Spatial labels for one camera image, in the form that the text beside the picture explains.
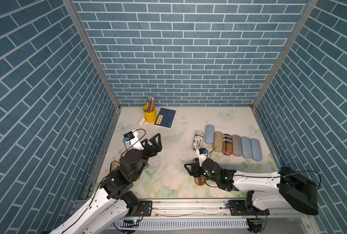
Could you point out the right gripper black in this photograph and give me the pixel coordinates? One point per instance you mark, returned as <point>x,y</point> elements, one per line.
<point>195,167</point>

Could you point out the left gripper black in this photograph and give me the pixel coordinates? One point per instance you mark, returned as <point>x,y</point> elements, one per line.
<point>158,147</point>

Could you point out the plaid case red glasses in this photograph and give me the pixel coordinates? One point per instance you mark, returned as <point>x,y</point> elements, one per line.
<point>227,145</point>

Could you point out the beige case striped glasses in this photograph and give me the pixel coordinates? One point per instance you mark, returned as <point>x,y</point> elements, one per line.
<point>197,140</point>

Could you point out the blue case orange glasses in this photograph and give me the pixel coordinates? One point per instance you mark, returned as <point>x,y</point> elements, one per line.
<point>209,134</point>

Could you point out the grey case tortoise glasses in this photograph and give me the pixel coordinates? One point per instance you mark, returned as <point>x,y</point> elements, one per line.
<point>237,145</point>

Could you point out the blue case white glasses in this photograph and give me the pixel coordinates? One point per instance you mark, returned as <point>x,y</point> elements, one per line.
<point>256,149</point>

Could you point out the blue case yellow glasses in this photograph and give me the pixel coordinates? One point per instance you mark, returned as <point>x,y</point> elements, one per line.
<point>246,147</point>

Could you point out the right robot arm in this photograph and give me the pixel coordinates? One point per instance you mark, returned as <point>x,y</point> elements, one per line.
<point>283,189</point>

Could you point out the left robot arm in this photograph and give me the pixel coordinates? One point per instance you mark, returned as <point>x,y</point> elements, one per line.
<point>113,199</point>

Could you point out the beige case black glasses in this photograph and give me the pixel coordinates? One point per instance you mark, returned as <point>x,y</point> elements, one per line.
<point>114,165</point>

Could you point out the white eraser sharpener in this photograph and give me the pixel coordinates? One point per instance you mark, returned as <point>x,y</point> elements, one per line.
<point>142,122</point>

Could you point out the yellow pen cup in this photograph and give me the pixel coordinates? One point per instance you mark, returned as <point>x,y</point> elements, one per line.
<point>150,117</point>

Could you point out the dark blue book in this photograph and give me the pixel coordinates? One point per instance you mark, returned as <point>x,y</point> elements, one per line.
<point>165,118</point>

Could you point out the pencils in cup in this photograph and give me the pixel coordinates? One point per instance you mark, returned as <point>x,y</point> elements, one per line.
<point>150,104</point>

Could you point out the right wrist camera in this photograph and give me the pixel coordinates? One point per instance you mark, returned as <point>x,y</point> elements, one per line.
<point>202,155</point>

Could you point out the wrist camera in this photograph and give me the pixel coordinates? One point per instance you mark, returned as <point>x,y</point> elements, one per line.
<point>202,155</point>
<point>131,140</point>

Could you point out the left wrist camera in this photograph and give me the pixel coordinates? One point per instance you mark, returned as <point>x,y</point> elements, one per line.
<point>131,140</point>

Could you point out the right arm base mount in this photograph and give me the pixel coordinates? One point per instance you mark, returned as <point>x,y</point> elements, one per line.
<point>244,207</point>

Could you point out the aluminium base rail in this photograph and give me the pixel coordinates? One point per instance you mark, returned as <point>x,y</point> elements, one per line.
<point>211,215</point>

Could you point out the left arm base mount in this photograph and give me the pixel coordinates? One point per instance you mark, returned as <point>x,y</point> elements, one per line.
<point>144,208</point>

